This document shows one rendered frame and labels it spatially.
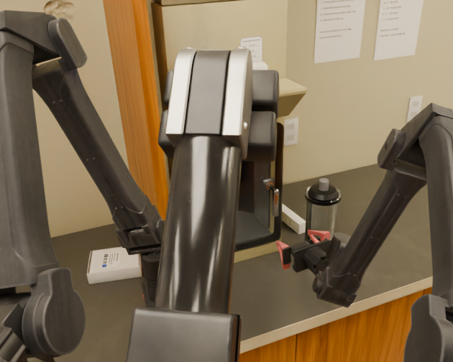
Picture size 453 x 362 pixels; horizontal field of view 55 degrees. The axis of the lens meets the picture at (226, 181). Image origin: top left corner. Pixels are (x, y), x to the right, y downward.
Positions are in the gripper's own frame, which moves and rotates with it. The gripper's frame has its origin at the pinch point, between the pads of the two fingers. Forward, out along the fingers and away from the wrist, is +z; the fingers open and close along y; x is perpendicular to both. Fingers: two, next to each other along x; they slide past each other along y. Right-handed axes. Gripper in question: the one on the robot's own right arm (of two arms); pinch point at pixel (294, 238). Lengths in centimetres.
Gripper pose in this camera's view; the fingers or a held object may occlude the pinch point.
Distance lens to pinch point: 120.0
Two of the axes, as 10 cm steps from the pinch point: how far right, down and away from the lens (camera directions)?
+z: -3.8, -3.8, 8.4
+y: -9.2, 2.6, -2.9
